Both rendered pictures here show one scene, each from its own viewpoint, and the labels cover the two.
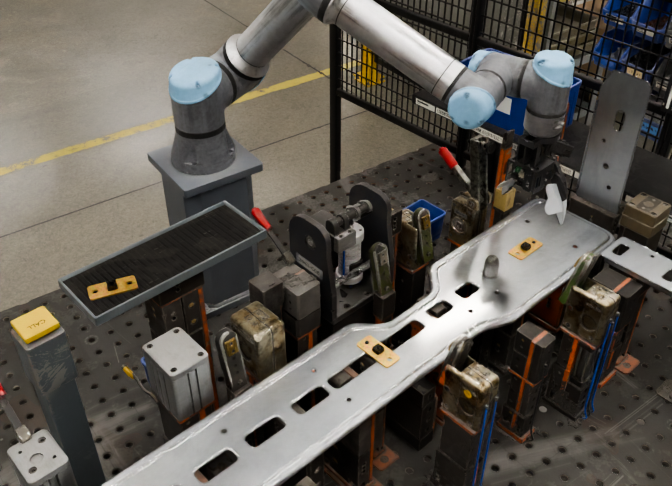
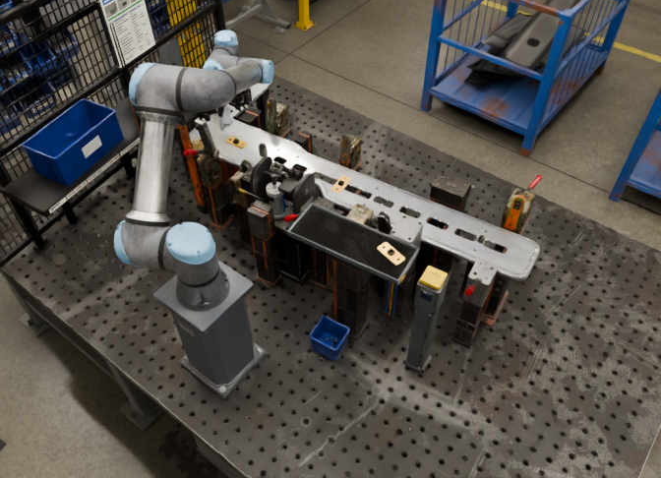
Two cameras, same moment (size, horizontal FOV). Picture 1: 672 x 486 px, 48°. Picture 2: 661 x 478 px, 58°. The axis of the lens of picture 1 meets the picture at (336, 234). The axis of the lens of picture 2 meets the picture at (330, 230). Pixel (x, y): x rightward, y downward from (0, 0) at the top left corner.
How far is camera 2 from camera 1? 2.09 m
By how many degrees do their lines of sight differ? 72
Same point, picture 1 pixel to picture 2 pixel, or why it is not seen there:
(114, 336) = (297, 406)
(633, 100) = (174, 53)
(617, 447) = not seen: hidden behind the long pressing
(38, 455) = (482, 271)
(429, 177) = (59, 259)
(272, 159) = not seen: outside the picture
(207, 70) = (190, 227)
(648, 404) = not seen: hidden behind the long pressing
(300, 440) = (408, 199)
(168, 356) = (412, 228)
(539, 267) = (252, 136)
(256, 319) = (360, 213)
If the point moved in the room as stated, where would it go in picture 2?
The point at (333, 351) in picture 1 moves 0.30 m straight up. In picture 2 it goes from (347, 201) to (349, 133)
